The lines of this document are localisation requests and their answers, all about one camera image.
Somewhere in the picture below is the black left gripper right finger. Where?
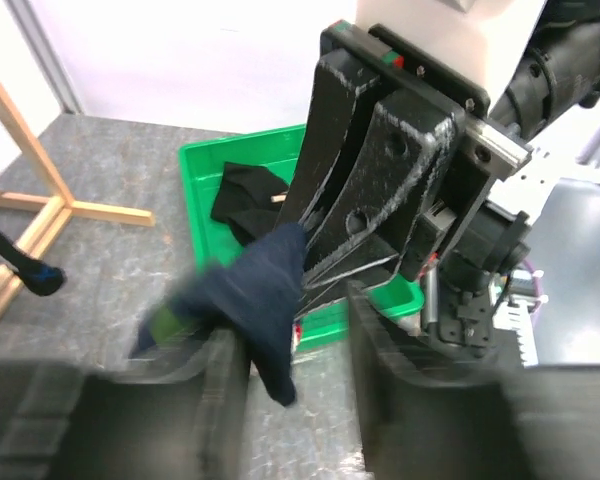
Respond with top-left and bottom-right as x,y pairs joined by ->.
346,282 -> 600,479

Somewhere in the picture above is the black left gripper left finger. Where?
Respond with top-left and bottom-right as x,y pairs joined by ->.
0,329 -> 249,479

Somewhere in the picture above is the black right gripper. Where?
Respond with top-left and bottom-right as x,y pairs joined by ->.
276,22 -> 531,355

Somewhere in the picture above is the black beige stripe sock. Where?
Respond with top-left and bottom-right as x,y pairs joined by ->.
211,162 -> 288,247

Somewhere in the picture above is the navy green stripe sock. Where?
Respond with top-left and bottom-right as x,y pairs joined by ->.
130,223 -> 307,407

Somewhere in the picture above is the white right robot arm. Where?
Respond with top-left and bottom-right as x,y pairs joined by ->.
279,1 -> 600,355

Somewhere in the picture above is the green plastic tray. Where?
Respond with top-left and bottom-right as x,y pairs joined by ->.
179,125 -> 424,352

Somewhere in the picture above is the black blue sport sock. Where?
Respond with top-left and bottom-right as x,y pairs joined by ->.
0,231 -> 66,297

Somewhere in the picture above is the light blue cable duct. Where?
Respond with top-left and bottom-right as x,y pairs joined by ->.
493,300 -> 538,368

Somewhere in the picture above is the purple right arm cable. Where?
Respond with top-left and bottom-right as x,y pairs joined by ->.
519,259 -> 549,306

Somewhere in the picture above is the wooden clothes rack frame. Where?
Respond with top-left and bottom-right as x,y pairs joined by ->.
0,52 -> 156,346

